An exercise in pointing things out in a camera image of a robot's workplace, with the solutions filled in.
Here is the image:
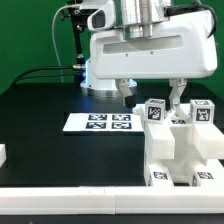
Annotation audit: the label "grey camera cable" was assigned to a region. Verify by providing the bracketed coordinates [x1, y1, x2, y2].
[51, 3, 81, 84]

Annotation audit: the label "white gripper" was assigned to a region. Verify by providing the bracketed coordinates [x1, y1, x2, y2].
[90, 11, 217, 114]

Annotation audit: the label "white frame wall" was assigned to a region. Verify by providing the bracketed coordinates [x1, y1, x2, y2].
[0, 185, 224, 215]

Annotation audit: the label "printed marker sheet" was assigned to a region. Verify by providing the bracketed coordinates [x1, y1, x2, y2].
[63, 113, 143, 132]

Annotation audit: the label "black cables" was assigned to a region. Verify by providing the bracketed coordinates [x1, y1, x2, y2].
[10, 65, 84, 87]

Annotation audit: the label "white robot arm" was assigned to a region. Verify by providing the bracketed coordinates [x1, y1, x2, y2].
[80, 0, 217, 108]

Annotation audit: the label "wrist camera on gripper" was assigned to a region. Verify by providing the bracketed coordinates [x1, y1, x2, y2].
[87, 0, 121, 32]

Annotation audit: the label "white chair back part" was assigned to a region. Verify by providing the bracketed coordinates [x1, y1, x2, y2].
[133, 104, 224, 160]

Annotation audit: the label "white chair seat part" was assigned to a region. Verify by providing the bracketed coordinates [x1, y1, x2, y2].
[143, 119, 224, 186]

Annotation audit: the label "small white tagged cube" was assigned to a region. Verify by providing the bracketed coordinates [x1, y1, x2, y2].
[145, 98, 166, 123]

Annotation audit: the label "white block left edge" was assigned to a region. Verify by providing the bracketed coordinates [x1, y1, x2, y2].
[0, 144, 6, 168]

